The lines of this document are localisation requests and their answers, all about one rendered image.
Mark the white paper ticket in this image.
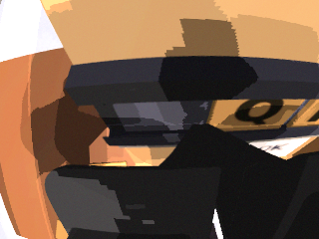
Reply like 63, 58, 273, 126
251, 138, 308, 156

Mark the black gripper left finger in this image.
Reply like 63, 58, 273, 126
44, 123, 220, 239

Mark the yellow letter tile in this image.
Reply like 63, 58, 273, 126
89, 160, 127, 166

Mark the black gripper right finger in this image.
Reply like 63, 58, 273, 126
202, 123, 319, 239

